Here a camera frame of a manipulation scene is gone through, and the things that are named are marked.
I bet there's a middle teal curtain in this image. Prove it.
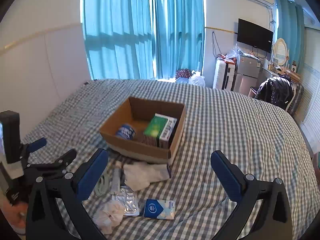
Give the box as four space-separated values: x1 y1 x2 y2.
150 0 205 79

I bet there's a left teal curtain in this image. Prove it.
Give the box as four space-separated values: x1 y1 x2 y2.
82 0 154 80

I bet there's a teal curtain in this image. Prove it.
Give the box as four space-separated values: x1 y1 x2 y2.
276 0 305 71
150 0 205 79
82 0 154 80

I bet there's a blue white tissue pack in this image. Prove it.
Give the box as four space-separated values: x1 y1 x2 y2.
144 199 176 220

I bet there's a white suitcase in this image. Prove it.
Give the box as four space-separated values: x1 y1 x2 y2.
213 59 235 91

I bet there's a white knit glove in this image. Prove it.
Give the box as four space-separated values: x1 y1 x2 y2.
123 161 171 191

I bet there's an open cardboard box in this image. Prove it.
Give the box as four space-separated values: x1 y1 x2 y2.
100 97 186 165

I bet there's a checkered bed quilt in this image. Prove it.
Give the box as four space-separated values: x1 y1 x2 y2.
23 79 319 239

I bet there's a clear plastic bag on fridge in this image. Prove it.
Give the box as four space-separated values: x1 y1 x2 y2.
225 43 242 59

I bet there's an oval vanity mirror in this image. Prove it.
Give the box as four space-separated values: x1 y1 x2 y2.
271 38 289 67

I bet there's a grey plastic clip hanger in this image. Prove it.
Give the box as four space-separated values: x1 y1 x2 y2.
94 169 110 197

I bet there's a silver blister pill pack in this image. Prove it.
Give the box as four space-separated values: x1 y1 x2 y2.
112 186 140 217

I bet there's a white plastic bag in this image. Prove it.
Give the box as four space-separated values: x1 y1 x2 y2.
189 70 206 87

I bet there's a white louvered wardrobe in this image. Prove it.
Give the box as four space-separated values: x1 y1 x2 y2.
295 27 319 153

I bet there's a person left hand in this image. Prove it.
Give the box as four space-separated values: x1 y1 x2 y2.
2 200 28 235

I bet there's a dark red patterned bag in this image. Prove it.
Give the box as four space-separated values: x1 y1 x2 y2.
175 69 192 80

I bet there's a right teal curtain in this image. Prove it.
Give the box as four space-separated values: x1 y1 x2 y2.
276 0 305 71

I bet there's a green white medicine box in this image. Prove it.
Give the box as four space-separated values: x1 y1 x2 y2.
143 113 177 149

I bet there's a wooden dressing table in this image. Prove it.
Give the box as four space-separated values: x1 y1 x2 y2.
258 67 301 83

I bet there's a black wall television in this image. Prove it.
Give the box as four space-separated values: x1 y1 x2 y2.
237 19 273 53

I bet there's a silver mini fridge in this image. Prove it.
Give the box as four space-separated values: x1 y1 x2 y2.
232 54 261 95

